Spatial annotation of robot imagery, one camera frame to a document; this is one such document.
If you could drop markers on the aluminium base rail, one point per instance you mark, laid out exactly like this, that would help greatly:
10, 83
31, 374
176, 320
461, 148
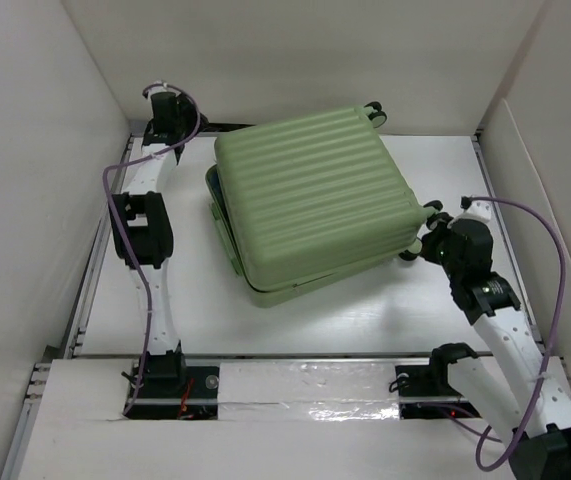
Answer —
278, 418

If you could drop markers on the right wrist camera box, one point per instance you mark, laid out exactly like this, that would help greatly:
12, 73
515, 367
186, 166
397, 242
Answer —
475, 210

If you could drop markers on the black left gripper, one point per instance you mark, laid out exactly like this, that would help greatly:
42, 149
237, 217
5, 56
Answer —
184, 108

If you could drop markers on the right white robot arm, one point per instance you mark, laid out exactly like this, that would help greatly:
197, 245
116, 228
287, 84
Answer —
530, 413

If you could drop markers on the green hard-shell suitcase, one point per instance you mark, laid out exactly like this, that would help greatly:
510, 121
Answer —
305, 202

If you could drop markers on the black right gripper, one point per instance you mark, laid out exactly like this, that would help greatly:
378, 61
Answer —
431, 237

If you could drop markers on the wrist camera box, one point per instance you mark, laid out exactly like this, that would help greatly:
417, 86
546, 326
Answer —
157, 87
475, 210

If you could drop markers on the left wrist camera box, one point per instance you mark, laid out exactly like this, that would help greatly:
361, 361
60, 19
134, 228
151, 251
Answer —
157, 87

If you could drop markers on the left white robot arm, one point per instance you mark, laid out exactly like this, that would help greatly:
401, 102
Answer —
143, 236

